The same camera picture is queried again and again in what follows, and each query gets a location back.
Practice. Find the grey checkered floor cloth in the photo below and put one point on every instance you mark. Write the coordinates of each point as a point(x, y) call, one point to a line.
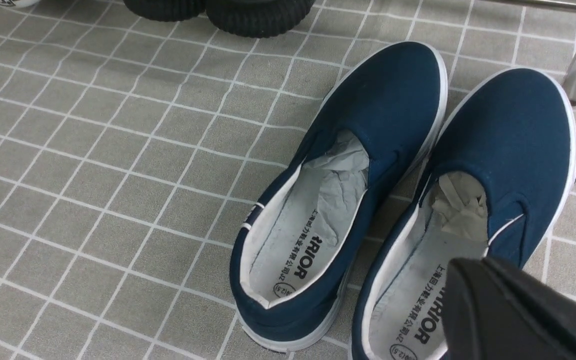
point(131, 151)

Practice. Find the navy slip-on shoe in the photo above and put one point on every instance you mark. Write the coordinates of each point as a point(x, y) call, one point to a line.
point(294, 252)
point(495, 183)

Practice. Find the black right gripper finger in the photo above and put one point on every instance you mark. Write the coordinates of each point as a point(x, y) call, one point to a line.
point(493, 310)

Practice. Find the black lace sneaker right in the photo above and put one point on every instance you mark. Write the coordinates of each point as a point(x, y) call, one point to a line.
point(17, 3)

